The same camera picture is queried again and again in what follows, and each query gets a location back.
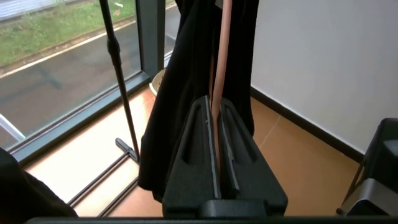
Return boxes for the pink clothes hanger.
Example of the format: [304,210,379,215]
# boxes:
[210,0,233,175]

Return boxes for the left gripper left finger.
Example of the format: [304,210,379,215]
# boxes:
[161,95,222,218]

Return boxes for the window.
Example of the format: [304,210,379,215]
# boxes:
[0,0,181,167]

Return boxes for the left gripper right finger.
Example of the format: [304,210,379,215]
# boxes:
[218,98,289,217]

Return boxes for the black short-sleeved shirt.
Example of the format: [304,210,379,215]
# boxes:
[137,0,261,203]

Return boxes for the black clothes rack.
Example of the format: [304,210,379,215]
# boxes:
[67,0,141,218]

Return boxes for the white laundry basket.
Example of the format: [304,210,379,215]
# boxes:
[149,68,168,98]

